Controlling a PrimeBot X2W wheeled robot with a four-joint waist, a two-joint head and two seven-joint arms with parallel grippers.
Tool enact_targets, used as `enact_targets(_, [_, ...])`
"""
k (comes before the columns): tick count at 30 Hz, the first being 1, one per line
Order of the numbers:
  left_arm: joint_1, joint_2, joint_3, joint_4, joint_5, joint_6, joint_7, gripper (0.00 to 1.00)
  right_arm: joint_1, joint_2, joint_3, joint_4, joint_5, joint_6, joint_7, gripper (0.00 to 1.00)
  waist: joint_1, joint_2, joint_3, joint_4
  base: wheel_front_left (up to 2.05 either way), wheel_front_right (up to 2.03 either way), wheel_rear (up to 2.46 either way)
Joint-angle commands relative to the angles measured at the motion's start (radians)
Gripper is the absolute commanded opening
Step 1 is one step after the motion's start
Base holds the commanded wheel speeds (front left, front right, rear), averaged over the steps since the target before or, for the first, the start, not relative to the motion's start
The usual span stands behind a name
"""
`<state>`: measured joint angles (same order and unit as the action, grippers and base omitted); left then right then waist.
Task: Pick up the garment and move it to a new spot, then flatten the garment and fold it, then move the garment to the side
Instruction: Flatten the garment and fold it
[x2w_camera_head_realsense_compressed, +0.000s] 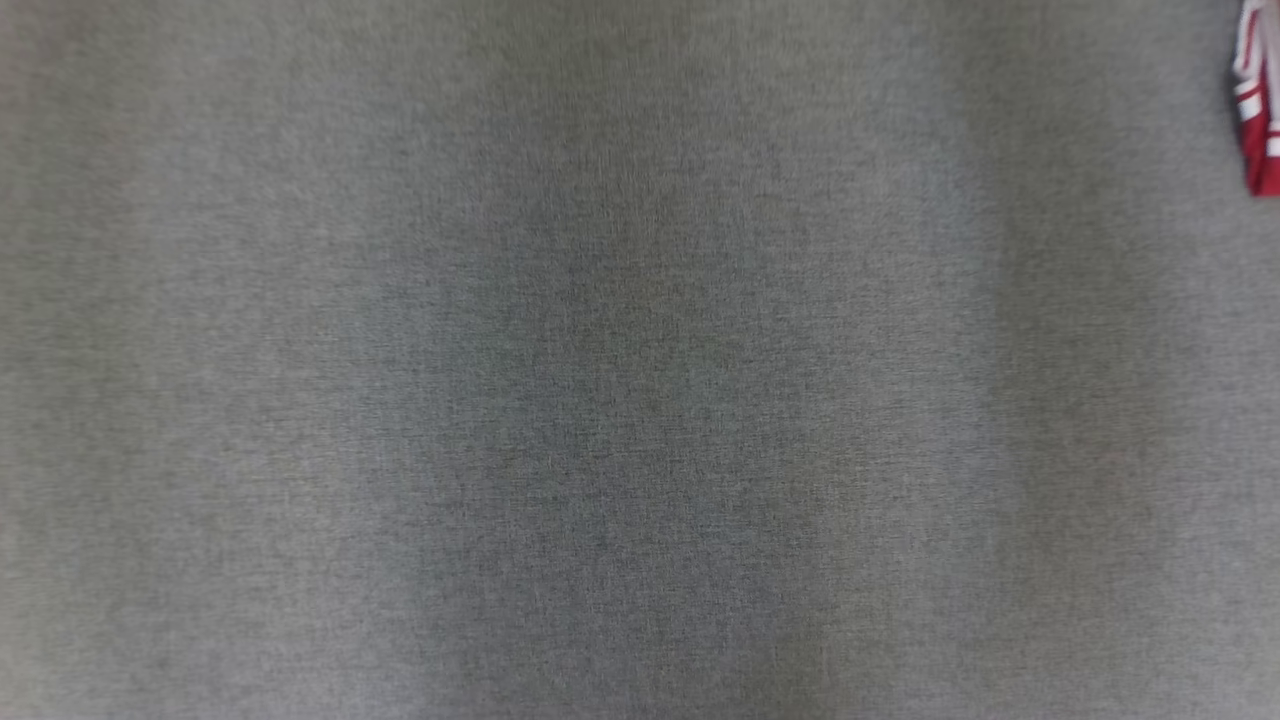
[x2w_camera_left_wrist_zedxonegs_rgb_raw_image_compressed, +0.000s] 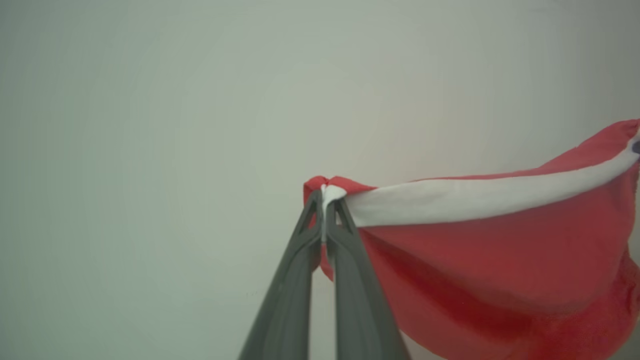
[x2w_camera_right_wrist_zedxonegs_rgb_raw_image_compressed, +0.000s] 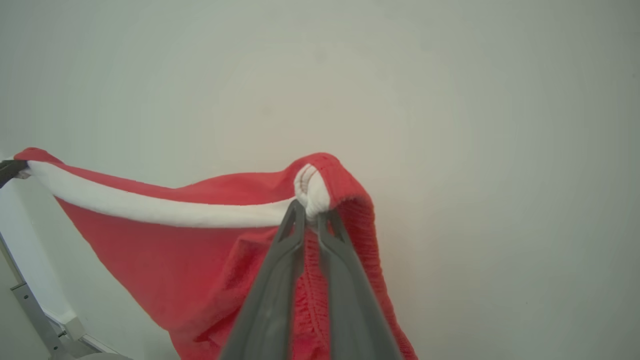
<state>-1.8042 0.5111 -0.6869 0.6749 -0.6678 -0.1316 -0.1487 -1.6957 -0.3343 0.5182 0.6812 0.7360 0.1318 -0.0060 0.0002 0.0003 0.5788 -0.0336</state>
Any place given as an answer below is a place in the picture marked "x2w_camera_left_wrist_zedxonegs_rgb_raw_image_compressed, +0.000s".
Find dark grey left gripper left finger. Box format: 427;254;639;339
238;190;324;360

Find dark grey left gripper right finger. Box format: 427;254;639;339
325;198;413;360

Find red shorts with white stripe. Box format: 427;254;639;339
303;118;640;360

